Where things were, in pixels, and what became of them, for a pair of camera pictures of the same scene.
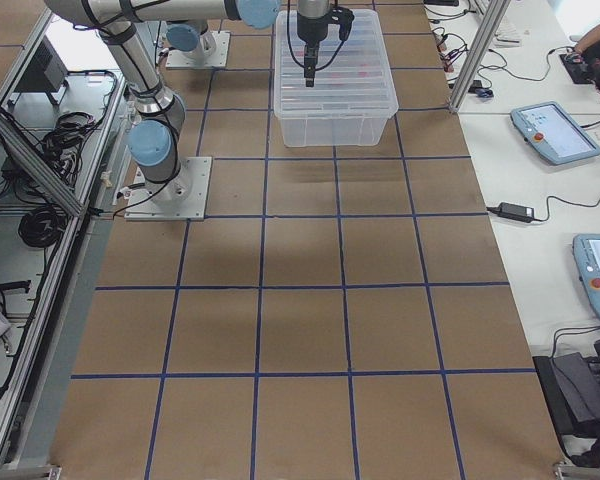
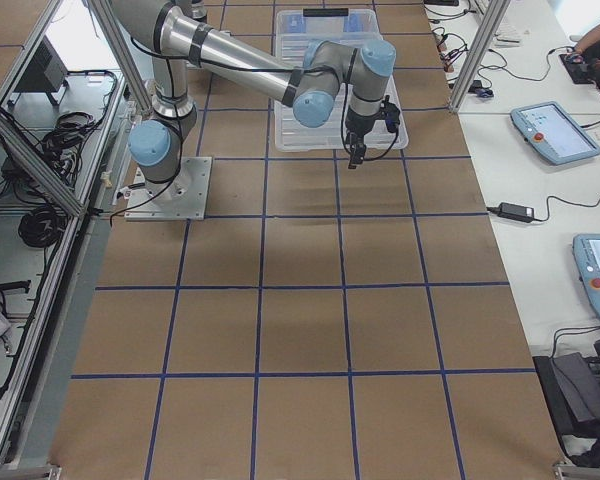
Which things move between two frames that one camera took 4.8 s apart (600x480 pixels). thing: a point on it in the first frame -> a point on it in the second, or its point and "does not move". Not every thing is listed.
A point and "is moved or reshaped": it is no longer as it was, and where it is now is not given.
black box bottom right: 583,394 does not move
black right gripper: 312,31 -> 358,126
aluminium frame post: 480,52 does not move
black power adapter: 516,212 does not move
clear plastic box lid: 353,75 is moved or reshaped
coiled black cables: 41,227 does not move
